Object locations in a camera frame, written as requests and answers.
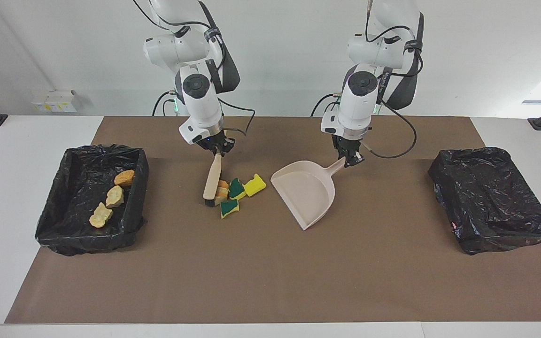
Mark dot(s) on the brown bread roll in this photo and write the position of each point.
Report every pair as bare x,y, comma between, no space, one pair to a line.
124,178

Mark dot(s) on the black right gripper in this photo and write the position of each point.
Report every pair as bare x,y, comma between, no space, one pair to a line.
219,142

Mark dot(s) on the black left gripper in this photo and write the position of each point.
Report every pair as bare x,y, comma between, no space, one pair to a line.
350,148

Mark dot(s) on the black-bagged bin with pink spot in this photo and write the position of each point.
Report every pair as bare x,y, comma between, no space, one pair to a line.
486,197

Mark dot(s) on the pale torn bread piece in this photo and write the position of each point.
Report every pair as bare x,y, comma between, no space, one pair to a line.
101,216

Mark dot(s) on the striped orange bread piece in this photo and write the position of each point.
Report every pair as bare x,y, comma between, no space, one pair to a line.
223,190

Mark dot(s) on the beige plastic dustpan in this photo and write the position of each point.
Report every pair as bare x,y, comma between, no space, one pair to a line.
305,192

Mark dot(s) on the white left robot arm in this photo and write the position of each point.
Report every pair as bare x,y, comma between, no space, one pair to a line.
359,103

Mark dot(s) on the black-bagged trash bin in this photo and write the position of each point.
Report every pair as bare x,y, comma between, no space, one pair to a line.
78,178

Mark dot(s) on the brown table mat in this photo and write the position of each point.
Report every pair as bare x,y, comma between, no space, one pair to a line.
345,291

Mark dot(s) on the green yellow sponge piece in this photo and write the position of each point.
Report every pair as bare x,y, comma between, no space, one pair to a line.
229,208
237,188

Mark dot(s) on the tan bread piece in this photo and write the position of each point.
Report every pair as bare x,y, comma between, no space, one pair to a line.
114,197

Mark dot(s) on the white wall socket box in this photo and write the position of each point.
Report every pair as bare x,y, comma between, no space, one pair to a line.
54,101

